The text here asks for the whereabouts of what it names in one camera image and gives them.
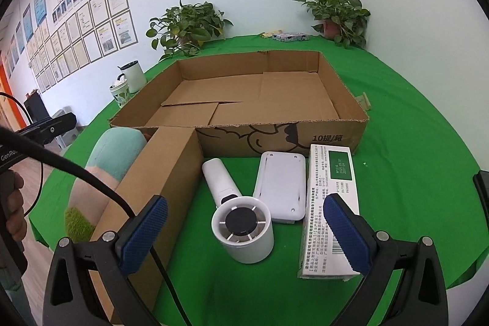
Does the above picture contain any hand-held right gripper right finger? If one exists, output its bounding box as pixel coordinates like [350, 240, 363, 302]
[323, 193, 449, 326]

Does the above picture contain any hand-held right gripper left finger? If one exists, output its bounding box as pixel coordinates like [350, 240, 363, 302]
[43, 195, 169, 326]

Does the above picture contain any white and green medicine box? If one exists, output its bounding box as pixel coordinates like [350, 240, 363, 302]
[297, 144, 362, 283]

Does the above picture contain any long narrow cardboard box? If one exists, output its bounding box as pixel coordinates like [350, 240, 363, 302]
[90, 126, 205, 324]

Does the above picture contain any pastel plush toy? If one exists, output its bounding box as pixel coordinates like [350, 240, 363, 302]
[64, 127, 151, 240]

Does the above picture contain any white plastic case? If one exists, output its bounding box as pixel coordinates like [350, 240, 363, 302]
[252, 151, 308, 225]

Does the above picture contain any white handheld fan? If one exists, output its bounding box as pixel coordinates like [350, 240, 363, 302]
[201, 158, 276, 265]

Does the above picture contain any large cardboard box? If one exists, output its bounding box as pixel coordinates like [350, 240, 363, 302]
[109, 50, 370, 159]

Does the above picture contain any person's left hand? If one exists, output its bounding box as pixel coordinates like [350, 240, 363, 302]
[7, 172, 30, 243]

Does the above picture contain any leaf-patterned white cup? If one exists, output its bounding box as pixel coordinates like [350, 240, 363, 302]
[109, 79, 132, 108]

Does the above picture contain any white kettle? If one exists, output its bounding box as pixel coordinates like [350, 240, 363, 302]
[116, 60, 148, 94]

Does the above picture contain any green tablecloth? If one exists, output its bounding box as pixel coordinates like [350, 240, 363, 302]
[28, 32, 489, 326]

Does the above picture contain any black object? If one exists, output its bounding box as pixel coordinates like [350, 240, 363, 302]
[472, 169, 489, 220]

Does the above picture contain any large bushy potted plant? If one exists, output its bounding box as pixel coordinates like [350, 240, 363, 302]
[146, 0, 233, 63]

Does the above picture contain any patterned tissue pack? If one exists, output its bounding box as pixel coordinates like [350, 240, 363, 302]
[272, 31, 308, 43]

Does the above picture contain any potted plant in pink pot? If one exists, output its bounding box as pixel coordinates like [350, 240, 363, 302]
[292, 0, 371, 49]

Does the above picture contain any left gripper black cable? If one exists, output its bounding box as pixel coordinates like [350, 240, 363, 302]
[0, 92, 44, 216]

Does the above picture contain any wall of framed certificates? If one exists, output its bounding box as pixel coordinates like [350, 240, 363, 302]
[0, 0, 138, 93]

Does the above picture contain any blue wall poster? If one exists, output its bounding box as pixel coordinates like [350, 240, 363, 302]
[34, 0, 48, 25]
[22, 3, 34, 42]

